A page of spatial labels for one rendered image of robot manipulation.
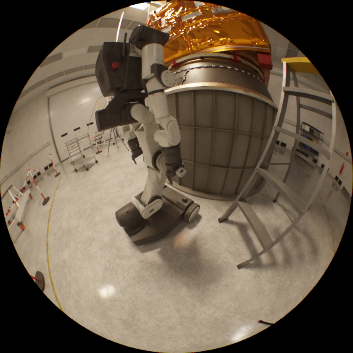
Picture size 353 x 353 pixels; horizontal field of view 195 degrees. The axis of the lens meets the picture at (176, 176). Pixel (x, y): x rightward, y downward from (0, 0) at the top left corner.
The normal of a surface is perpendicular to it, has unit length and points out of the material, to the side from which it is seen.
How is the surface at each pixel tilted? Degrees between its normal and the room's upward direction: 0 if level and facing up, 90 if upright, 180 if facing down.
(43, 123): 90
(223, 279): 0
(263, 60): 90
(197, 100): 90
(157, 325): 0
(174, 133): 90
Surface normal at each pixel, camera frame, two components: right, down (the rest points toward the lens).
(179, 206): -0.51, -0.29
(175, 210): -0.05, -0.83
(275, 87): -0.66, 0.44
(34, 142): 0.75, 0.33
